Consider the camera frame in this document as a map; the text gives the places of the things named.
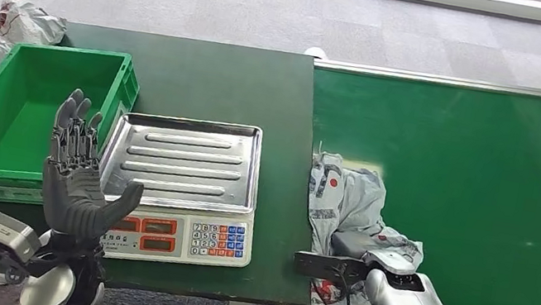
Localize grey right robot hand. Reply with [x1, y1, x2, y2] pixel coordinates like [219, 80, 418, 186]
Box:
[327, 227, 385, 264]

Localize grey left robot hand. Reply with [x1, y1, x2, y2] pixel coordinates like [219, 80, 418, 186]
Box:
[31, 84, 160, 250]

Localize white red-printed poly mailer package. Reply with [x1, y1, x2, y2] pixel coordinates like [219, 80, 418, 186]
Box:
[285, 140, 441, 305]

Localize green conveyor belt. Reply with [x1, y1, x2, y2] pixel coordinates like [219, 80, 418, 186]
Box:
[276, 53, 541, 305]

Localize green plastic crate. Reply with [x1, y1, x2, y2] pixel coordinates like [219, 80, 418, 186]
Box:
[0, 31, 146, 226]

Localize white electronic scale body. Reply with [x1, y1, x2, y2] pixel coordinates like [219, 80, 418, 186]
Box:
[96, 186, 260, 284]

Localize dark green table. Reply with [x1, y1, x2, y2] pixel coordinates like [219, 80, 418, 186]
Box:
[0, 2, 352, 305]

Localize crumpled white plastic bag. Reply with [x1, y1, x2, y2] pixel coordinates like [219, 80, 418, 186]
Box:
[0, 0, 73, 54]

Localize small white round object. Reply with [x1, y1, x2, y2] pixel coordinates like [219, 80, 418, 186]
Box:
[303, 45, 330, 61]

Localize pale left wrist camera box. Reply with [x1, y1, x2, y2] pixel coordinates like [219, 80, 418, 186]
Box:
[0, 212, 47, 267]

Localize aluminium conveyor frame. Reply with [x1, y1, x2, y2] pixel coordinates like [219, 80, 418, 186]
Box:
[270, 45, 541, 305]

